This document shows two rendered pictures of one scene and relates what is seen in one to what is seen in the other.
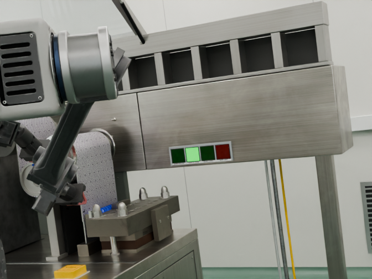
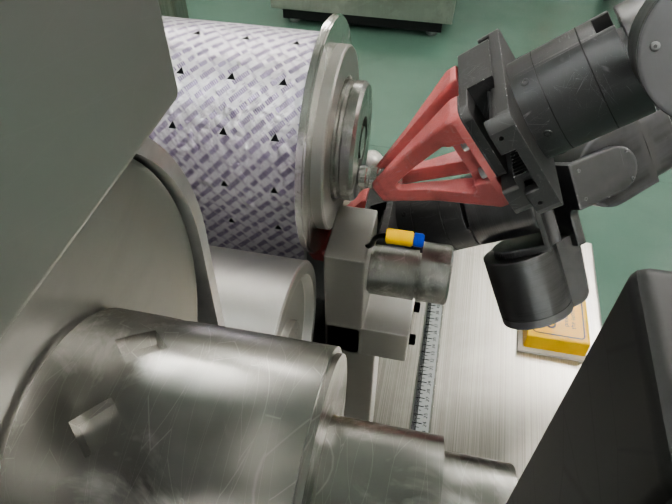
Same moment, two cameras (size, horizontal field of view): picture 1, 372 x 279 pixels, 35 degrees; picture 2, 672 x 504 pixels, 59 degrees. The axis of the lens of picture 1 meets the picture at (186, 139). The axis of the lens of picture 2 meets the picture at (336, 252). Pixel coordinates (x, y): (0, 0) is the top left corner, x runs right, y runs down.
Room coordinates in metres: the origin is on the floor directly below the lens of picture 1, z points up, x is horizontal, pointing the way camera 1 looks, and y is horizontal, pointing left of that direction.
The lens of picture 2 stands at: (2.11, 0.75, 1.47)
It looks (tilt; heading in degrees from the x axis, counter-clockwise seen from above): 46 degrees down; 257
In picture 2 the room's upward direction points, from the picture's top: straight up
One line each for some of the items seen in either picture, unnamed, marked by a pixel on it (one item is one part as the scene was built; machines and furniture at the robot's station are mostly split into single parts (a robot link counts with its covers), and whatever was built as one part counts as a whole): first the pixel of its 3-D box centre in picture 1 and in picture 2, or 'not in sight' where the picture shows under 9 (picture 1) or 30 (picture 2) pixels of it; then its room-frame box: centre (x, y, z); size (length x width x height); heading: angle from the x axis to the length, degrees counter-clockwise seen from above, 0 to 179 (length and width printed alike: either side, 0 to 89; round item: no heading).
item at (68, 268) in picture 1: (70, 272); (555, 322); (1.77, 0.40, 0.91); 0.07 x 0.07 x 0.02; 65
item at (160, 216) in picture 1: (161, 222); not in sight; (2.09, 0.12, 0.96); 0.10 x 0.03 x 0.11; 155
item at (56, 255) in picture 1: (51, 215); (370, 367); (2.02, 0.49, 1.05); 0.06 x 0.05 x 0.31; 155
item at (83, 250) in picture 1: (104, 239); not in sight; (2.13, 0.34, 0.92); 0.28 x 0.04 x 0.04; 155
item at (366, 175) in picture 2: not in sight; (380, 178); (2.02, 0.47, 1.24); 0.03 x 0.01 x 0.01; 156
